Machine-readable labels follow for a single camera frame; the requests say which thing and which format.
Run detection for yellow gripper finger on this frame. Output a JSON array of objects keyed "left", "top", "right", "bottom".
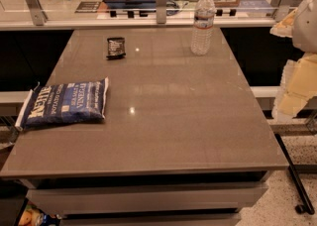
[
  {"left": 271, "top": 53, "right": 317, "bottom": 121},
  {"left": 269, "top": 9, "right": 297, "bottom": 38}
]

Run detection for clear plastic water bottle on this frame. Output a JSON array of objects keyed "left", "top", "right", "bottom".
[{"left": 191, "top": 0, "right": 215, "bottom": 56}]

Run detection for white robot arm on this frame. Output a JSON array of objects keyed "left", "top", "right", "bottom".
[{"left": 269, "top": 0, "right": 317, "bottom": 122}]

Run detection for blue Kettle chip bag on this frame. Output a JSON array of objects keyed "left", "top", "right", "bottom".
[{"left": 15, "top": 78, "right": 109, "bottom": 131}]

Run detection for black floor bar with wheel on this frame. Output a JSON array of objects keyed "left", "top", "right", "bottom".
[{"left": 275, "top": 134, "right": 317, "bottom": 215}]

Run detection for grey lower drawer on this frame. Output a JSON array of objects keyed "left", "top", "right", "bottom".
[{"left": 60, "top": 213, "right": 241, "bottom": 226}]

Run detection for grey drawer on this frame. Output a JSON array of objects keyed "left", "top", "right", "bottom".
[
  {"left": 60, "top": 213, "right": 241, "bottom": 226},
  {"left": 27, "top": 182, "right": 268, "bottom": 215}
]

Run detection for grey upper drawer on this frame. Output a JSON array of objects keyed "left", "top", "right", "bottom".
[{"left": 27, "top": 182, "right": 268, "bottom": 215}]

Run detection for colourful snack box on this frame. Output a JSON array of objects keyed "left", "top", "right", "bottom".
[{"left": 17, "top": 201, "right": 61, "bottom": 226}]

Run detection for left metal glass post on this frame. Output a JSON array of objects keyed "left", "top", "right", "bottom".
[{"left": 25, "top": 0, "right": 48, "bottom": 26}]

